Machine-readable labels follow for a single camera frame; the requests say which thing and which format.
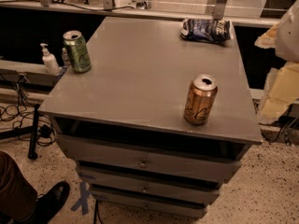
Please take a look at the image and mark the green soda can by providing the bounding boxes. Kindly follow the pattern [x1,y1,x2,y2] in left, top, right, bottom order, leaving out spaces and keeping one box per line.
[63,30,92,73]

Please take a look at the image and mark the grey drawer cabinet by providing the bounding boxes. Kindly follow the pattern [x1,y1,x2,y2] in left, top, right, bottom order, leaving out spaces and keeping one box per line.
[38,16,263,220]

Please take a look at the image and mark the black stand leg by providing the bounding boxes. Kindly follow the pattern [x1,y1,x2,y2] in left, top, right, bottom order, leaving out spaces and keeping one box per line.
[28,105,39,160]

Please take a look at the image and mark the top grey drawer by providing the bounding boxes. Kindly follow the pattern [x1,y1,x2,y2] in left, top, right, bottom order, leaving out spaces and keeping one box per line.
[57,134,240,182]

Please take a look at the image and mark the small clear bottle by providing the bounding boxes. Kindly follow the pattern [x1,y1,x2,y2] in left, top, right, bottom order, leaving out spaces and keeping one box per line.
[62,48,71,67]

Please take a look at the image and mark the black floor cables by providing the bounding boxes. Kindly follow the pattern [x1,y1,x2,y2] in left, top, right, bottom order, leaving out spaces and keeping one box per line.
[0,73,57,147]

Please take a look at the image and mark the gold soda can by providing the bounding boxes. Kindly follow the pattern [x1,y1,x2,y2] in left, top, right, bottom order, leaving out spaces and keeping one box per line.
[184,74,218,125]

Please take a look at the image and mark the bottom grey drawer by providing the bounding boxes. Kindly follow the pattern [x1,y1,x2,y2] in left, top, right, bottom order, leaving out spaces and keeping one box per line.
[90,187,206,218]

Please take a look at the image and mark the grey shelf ledge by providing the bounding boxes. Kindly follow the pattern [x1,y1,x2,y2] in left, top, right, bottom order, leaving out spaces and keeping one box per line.
[0,60,65,87]

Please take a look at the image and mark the brown trouser leg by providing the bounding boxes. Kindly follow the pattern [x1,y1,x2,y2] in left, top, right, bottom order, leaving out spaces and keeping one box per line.
[0,151,37,223]

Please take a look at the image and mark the blue chip bag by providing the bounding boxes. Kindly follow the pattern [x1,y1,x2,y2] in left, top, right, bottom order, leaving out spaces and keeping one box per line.
[181,19,233,44]

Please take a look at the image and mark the middle grey drawer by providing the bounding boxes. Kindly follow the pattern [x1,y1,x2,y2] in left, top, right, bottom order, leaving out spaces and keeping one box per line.
[76,162,219,204]

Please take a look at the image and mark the white pump bottle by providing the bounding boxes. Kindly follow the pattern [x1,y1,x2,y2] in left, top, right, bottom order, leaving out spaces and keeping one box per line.
[40,43,59,75]

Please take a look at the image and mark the blue tape cross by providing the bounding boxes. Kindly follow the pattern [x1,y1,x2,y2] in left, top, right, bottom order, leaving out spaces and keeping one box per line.
[70,179,95,217]

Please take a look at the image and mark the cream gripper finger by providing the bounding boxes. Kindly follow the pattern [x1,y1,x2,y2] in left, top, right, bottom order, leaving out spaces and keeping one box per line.
[254,24,278,49]

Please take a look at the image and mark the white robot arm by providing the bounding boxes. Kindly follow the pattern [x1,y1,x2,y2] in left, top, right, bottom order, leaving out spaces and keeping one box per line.
[254,0,299,63]

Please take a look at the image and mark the black leather shoe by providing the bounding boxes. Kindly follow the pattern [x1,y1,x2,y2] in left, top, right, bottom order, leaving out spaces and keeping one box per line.
[21,181,70,224]

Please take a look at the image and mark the grey drawer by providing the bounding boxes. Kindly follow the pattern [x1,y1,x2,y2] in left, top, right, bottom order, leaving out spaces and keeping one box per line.
[76,162,219,204]
[57,134,240,182]
[90,187,206,218]

